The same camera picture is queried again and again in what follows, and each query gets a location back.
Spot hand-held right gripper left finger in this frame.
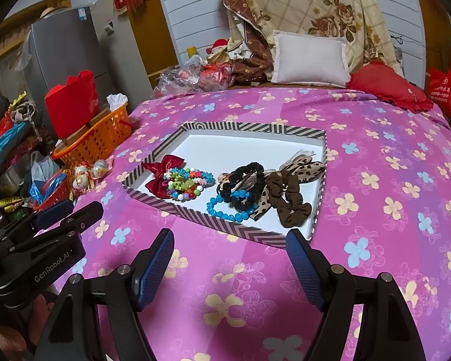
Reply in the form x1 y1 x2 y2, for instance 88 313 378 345
34 229 175 361

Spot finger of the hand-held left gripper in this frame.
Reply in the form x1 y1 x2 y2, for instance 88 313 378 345
0 200 75 241
0 201 104 260

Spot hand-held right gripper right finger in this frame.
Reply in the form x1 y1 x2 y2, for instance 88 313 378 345
286 229 427 361

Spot multicolour round bead bracelet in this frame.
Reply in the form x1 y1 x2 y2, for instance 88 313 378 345
167 184 205 202

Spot blue bead bracelet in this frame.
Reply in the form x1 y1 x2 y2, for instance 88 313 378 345
206 190 258 222

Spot striped tray box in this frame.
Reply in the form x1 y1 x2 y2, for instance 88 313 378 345
121 121 328 249

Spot plastic charm bracelet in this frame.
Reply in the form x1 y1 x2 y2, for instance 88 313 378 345
163 167 215 192

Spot black scrunchie with ornament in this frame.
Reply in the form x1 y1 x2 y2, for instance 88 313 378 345
216 162 265 213

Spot person's left hand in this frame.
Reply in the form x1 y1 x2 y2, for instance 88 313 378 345
0 294 57 361

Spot blue foil packet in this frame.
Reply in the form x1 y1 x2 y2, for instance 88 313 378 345
29 178 67 203

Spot grey plastic bag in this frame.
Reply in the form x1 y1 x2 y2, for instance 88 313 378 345
30 150 61 189

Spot silver wrapped candy ball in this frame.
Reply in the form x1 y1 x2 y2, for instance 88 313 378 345
91 160 110 180

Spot brown scrunchie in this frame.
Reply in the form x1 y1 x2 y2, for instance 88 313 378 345
266 173 312 228

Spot orange plastic basket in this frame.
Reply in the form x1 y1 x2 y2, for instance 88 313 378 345
52 101 133 167

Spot red velvet bow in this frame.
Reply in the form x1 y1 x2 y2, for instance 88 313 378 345
143 154 186 198

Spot blue cloth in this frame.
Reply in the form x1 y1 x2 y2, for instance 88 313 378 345
0 120 34 167

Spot leopard print bow scrunchie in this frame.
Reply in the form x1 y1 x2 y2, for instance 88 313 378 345
253 150 326 221

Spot brown cardboard box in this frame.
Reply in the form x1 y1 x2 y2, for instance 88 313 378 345
88 106 114 127

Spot red gift box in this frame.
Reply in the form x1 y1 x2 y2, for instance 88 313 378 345
44 71 100 140

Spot white tissue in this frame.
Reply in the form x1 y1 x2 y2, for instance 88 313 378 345
107 93 130 111

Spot pink floral blanket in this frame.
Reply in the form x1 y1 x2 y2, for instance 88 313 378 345
58 85 451 361

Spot grey refrigerator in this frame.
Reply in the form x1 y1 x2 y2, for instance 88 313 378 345
23 5 155 136

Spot clear plastic bags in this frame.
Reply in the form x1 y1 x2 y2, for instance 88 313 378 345
154 54 235 96

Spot wooden door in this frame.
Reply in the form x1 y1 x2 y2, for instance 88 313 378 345
132 0 179 91

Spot red pillow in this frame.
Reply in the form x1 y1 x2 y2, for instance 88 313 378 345
348 61 434 113

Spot white pillow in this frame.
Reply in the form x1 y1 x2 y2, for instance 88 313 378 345
271 30 352 85

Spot red plush toy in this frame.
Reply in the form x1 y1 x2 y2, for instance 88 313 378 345
206 39 231 56

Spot red shopping bag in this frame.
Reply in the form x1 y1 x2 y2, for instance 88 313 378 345
425 64 451 123

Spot cream floral quilt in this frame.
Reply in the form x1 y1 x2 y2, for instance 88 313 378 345
200 0 404 83

